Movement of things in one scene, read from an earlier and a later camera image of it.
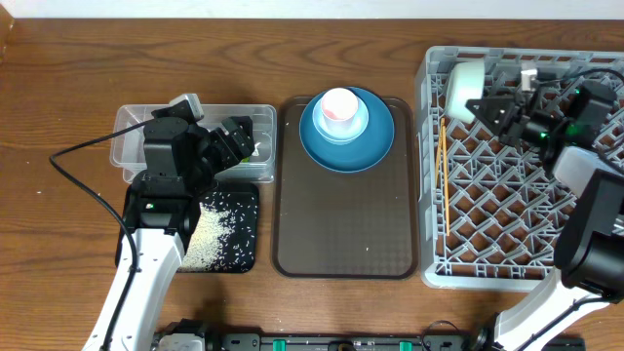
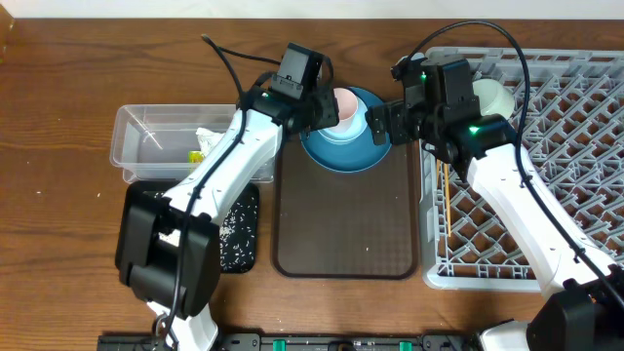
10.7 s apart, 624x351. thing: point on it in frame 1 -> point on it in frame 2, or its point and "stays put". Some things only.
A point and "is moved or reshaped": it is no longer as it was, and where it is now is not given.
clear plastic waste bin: [127, 152] stays put
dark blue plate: [352, 157] stays put
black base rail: [341, 341] stays put
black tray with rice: [204, 251] is moved or reshaped
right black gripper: [508, 116] -> [396, 113]
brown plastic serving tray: [328, 223] stays put
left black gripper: [244, 144] -> [331, 115]
